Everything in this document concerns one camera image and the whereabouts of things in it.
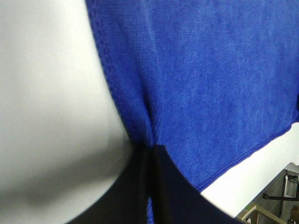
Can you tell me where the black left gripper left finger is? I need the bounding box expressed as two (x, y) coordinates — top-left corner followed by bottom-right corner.
(68, 147), (149, 224)

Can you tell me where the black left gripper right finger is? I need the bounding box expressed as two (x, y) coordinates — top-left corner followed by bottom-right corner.
(152, 145), (240, 224)

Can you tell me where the blue microfibre towel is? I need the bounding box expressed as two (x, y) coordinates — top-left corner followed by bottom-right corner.
(85, 0), (299, 193)

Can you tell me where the cardboard box on floor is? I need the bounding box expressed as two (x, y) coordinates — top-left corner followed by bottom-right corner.
(237, 204), (285, 224)

